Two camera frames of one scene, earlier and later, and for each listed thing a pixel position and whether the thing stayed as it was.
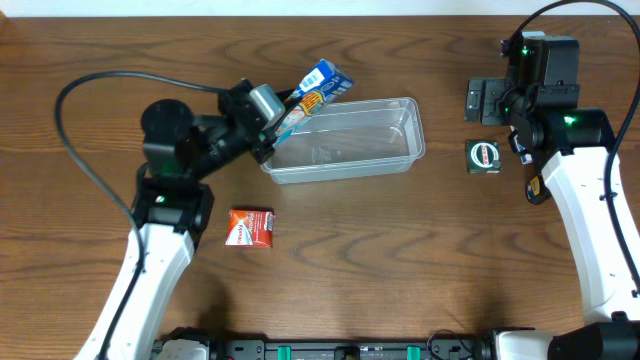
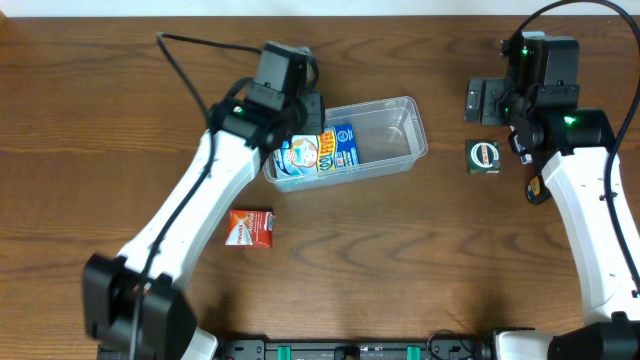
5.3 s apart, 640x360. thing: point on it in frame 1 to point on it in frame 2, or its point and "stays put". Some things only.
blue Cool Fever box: x=324 y=83 to x=333 y=150
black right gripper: x=482 y=101 stays put
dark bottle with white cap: x=536 y=190 stays put
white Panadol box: x=525 y=156 stays put
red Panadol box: x=250 y=228 stays put
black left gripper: x=257 y=130 to x=314 y=112
